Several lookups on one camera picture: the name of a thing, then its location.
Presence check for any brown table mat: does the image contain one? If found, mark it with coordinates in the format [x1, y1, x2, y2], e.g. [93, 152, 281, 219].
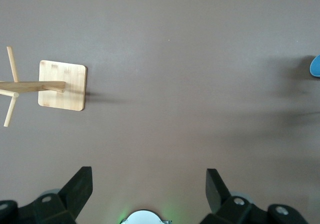
[0, 0, 320, 224]

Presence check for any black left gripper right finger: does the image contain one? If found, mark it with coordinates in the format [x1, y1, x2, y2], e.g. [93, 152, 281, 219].
[199, 168, 308, 224]

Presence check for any wooden mug tree stand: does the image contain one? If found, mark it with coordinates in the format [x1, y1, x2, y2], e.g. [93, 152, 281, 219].
[0, 46, 88, 128]

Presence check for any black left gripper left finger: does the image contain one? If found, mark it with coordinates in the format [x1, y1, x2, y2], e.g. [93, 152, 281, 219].
[0, 166, 94, 224]

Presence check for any blue cup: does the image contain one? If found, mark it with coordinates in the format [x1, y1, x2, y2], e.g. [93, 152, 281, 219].
[309, 54, 320, 78]

